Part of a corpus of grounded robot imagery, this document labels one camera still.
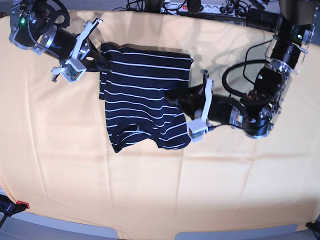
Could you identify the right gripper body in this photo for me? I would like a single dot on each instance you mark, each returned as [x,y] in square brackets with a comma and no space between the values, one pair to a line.
[60,43]

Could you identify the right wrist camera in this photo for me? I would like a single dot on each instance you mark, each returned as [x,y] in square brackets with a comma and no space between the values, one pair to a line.
[72,71]

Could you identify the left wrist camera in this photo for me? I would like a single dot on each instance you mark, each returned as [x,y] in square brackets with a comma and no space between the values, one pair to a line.
[196,129]

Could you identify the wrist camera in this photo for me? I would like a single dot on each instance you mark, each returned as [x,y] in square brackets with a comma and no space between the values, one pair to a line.
[196,129]
[72,71]

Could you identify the black power adapter box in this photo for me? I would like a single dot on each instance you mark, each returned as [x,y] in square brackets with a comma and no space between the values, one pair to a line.
[261,19]

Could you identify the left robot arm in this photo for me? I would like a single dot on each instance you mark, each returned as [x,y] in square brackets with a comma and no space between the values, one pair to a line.
[254,112]

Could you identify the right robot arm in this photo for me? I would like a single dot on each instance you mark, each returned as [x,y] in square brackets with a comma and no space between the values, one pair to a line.
[38,26]

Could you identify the black corner clamp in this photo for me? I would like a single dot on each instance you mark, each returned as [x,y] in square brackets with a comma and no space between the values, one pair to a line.
[315,228]

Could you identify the navy white striped T-shirt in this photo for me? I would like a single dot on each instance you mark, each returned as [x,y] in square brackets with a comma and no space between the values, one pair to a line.
[133,92]

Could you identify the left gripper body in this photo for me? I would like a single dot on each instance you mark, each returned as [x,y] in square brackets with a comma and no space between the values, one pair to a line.
[223,109]

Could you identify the white power strip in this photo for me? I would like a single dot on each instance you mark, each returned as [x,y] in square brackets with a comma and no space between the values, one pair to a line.
[173,7]

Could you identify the red black clamp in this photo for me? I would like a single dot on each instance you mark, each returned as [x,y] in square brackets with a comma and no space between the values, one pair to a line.
[9,208]

